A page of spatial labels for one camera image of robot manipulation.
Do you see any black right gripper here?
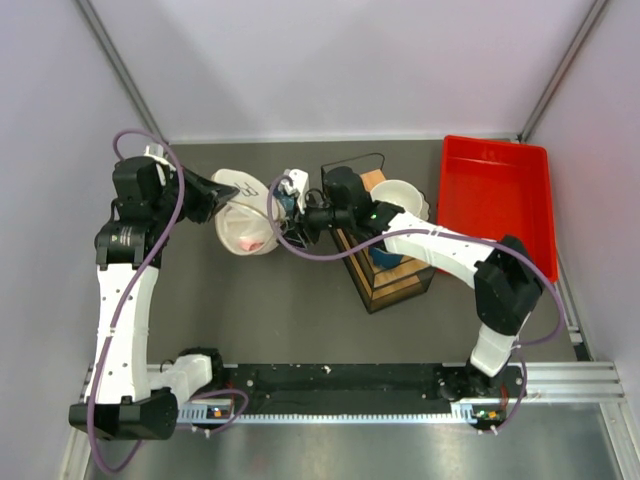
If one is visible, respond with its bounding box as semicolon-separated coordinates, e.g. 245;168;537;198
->
277;192;354;251

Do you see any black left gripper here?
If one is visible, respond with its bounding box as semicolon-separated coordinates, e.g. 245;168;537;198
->
151;161;239;227

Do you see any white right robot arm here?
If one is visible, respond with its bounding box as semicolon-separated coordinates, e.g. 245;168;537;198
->
267;166;548;396

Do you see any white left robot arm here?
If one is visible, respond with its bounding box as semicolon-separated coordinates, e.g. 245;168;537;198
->
69;155;239;441

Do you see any blue ceramic bowl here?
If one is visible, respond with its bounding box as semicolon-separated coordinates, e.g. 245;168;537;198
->
274;190;297;221

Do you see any blue white mug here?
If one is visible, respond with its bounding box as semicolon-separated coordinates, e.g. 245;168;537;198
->
368;247;403;269

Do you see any white ceramic bowl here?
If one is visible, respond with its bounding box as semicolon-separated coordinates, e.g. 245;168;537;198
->
370;179;424;218

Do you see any white scalloped plate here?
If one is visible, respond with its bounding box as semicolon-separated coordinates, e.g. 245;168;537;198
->
418;190;430;222

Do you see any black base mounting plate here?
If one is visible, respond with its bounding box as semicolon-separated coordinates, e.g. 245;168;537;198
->
169;362;531;407

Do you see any red plastic tray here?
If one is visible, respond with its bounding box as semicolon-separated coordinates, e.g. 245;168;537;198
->
437;135;558;283

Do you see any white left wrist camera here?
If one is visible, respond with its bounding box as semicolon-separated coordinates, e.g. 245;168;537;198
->
144;143;170;165

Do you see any black wire wooden shelf rack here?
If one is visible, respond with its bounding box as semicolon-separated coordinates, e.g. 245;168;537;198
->
320;153;435;314

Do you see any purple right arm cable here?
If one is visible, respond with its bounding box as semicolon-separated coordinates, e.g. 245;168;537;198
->
267;174;569;434

